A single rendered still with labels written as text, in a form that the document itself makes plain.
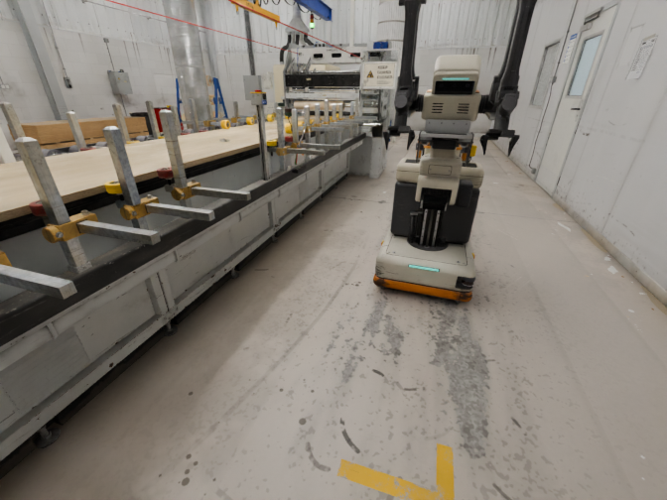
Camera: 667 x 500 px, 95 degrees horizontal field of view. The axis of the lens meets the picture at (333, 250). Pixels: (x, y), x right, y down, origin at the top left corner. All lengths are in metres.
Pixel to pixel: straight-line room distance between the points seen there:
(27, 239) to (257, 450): 1.09
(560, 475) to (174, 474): 1.39
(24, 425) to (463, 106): 2.25
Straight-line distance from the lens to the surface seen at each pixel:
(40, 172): 1.19
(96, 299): 1.37
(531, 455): 1.59
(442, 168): 1.85
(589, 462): 1.69
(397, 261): 2.00
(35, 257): 1.46
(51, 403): 1.68
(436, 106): 1.82
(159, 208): 1.33
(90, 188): 1.46
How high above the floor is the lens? 1.22
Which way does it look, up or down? 27 degrees down
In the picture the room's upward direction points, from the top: 1 degrees clockwise
